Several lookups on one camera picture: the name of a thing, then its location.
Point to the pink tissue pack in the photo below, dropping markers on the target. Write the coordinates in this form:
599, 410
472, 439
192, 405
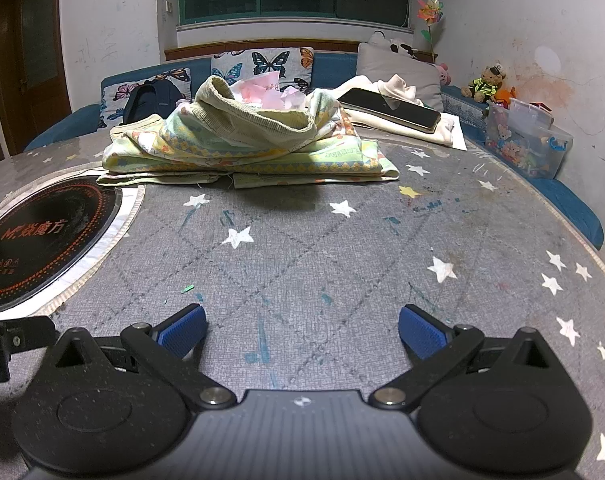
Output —
262, 91

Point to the black phone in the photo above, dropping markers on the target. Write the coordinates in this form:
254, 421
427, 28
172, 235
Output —
392, 110

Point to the wooden rail behind sofa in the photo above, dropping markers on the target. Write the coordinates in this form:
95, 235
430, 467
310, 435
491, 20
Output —
207, 52

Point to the patterned pajama pants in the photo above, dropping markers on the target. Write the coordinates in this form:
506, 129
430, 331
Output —
262, 125

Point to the clear plastic toy box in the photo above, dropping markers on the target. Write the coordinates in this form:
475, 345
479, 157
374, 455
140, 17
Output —
522, 145

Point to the brown teddy bear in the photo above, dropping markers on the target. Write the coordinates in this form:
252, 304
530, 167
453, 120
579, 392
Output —
487, 85

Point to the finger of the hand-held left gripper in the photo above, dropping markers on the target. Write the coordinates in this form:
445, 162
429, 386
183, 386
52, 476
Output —
27, 334

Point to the orange toy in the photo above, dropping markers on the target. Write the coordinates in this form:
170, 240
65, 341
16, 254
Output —
504, 96

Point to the grey pillow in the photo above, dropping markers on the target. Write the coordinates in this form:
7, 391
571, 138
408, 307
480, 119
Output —
397, 62

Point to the blue sofa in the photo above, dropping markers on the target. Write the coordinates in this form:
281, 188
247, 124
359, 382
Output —
332, 65

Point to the small butterfly print cushion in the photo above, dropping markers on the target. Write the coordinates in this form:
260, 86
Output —
167, 77

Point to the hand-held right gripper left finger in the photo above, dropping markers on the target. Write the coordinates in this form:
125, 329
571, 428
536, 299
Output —
185, 330

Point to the patterned pajama shirt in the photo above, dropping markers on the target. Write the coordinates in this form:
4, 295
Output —
332, 160

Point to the black round induction cooker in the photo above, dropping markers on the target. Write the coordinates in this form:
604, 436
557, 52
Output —
47, 240

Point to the cream cloth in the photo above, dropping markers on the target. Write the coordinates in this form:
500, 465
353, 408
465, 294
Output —
397, 85

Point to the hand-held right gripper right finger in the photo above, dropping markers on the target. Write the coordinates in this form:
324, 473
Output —
420, 332

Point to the pink plush toy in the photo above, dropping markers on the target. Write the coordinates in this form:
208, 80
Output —
443, 74

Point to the colourful pinwheel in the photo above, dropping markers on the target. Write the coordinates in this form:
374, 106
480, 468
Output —
429, 12

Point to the large butterfly print cushion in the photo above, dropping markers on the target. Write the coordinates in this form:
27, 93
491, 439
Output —
272, 62

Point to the panda plush toy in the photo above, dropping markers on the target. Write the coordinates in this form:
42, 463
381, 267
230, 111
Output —
400, 49

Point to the grey star print tablecloth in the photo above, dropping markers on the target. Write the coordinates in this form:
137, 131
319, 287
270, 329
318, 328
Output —
307, 260

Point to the brown wooden door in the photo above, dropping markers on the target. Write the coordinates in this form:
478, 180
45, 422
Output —
32, 35

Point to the black backpack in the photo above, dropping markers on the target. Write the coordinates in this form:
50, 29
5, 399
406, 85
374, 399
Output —
152, 100

